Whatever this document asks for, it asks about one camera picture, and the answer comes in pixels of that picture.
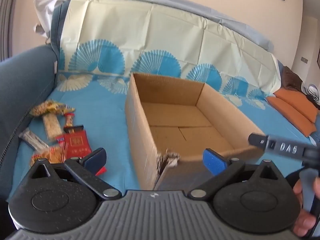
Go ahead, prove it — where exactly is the red snack packet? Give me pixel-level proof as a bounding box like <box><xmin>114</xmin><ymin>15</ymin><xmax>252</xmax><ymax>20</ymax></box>
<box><xmin>55</xmin><ymin>124</ymin><xmax>93</xmax><ymax>158</ymax></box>

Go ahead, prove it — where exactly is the white and black round object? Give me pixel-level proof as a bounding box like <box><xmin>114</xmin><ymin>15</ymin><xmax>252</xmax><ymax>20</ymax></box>
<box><xmin>301</xmin><ymin>84</ymin><xmax>320</xmax><ymax>109</ymax></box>

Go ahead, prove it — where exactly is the clear nut snack packet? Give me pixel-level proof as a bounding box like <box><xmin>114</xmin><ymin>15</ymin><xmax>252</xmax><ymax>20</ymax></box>
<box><xmin>29</xmin><ymin>101</ymin><xmax>52</xmax><ymax>117</ymax></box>

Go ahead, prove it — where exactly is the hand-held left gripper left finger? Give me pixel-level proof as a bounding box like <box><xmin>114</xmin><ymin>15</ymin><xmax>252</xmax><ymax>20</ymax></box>
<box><xmin>30</xmin><ymin>148</ymin><xmax>121</xmax><ymax>200</ymax></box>

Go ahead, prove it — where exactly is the blue fan printed cloth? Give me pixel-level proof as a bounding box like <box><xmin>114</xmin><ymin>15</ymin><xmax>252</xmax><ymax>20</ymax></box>
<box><xmin>7</xmin><ymin>0</ymin><xmax>320</xmax><ymax>200</ymax></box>

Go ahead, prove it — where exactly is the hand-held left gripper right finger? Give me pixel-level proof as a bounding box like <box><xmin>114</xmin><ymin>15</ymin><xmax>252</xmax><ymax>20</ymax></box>
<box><xmin>187</xmin><ymin>149</ymin><xmax>285</xmax><ymax>200</ymax></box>

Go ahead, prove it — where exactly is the brown cloth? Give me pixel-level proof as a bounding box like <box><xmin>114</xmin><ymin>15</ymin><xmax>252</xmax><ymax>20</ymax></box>
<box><xmin>281</xmin><ymin>65</ymin><xmax>304</xmax><ymax>92</ymax></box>

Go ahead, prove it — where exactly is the person's right hand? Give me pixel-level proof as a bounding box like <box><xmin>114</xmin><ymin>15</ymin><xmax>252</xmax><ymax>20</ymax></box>
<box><xmin>292</xmin><ymin>180</ymin><xmax>320</xmax><ymax>238</ymax></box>

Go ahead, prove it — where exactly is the blue fabric sofa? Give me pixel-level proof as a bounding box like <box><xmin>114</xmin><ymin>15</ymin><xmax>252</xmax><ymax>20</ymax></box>
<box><xmin>0</xmin><ymin>0</ymin><xmax>71</xmax><ymax>205</ymax></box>

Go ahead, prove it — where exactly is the brown cardboard box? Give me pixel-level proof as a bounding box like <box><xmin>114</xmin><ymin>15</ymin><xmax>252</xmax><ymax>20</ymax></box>
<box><xmin>125</xmin><ymin>72</ymin><xmax>265</xmax><ymax>191</ymax></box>

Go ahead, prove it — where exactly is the grey pleated curtain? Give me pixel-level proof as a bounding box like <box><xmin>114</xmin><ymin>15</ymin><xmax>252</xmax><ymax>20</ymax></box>
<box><xmin>0</xmin><ymin>0</ymin><xmax>19</xmax><ymax>61</ymax></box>

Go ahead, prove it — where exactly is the orange snack packet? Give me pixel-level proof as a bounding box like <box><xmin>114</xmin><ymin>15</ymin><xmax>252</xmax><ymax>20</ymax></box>
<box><xmin>31</xmin><ymin>145</ymin><xmax>67</xmax><ymax>167</ymax></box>

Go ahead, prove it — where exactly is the yellow snack bar packet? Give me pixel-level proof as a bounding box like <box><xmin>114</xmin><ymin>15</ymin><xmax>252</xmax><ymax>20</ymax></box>
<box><xmin>47</xmin><ymin>100</ymin><xmax>75</xmax><ymax>115</ymax></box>

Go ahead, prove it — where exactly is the orange cushion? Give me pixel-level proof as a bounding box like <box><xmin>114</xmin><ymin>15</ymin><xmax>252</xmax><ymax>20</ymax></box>
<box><xmin>266</xmin><ymin>96</ymin><xmax>317</xmax><ymax>137</ymax></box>
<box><xmin>274</xmin><ymin>87</ymin><xmax>319</xmax><ymax>123</ymax></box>

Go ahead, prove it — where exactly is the small red yellow snack stick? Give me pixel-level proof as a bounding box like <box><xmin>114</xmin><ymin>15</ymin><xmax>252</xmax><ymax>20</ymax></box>
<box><xmin>64</xmin><ymin>112</ymin><xmax>75</xmax><ymax>128</ymax></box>

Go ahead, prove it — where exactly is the beige long snack packet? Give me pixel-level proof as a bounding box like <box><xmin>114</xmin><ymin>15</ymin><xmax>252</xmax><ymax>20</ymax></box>
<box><xmin>42</xmin><ymin>112</ymin><xmax>63</xmax><ymax>140</ymax></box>

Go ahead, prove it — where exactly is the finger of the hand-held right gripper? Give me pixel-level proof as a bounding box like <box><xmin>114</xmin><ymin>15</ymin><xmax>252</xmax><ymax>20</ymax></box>
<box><xmin>248</xmin><ymin>133</ymin><xmax>269</xmax><ymax>147</ymax></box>

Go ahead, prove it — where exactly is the silver snack bar packet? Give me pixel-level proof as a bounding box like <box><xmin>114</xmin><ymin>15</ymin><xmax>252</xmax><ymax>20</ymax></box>
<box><xmin>19</xmin><ymin>127</ymin><xmax>49</xmax><ymax>150</ymax></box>

